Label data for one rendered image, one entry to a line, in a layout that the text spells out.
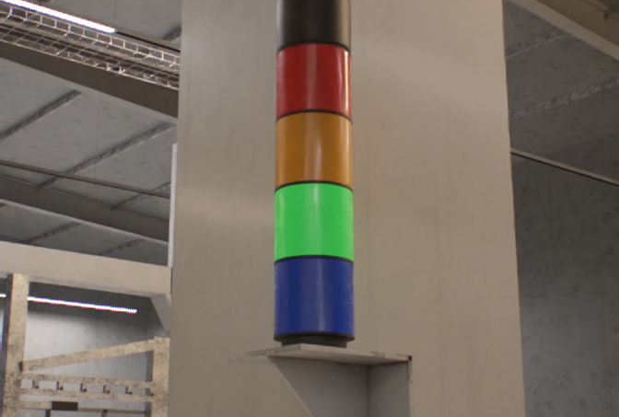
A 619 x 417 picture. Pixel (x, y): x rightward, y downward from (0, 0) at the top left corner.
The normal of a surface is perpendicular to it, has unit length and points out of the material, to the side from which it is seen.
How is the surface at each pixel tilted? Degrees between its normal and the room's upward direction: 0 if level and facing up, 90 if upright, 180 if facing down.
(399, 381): 90
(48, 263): 90
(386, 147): 90
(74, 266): 90
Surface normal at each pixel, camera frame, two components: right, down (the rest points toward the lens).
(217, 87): -0.77, -0.18
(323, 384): 0.64, -0.22
